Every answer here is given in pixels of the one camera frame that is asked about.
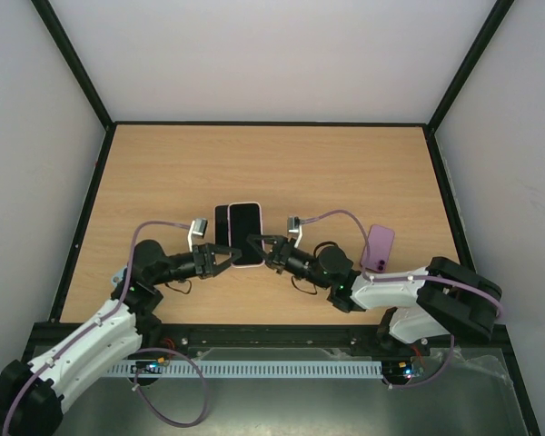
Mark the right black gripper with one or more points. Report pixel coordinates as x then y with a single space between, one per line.
277 252

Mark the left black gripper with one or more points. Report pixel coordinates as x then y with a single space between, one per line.
204 262

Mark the light blue phone case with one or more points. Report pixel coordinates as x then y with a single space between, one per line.
118 276

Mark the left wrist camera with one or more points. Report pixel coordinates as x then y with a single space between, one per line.
196 232

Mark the black screen phone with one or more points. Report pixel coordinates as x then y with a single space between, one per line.
221 224

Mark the cream white phone case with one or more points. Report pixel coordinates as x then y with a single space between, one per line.
260 227

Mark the black aluminium frame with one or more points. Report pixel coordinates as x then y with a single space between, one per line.
372 336

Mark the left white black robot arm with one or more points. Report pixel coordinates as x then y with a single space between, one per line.
35 395

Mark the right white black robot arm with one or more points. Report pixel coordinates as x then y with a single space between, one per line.
441 298

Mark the white slotted cable duct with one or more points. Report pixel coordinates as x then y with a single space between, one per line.
249 370

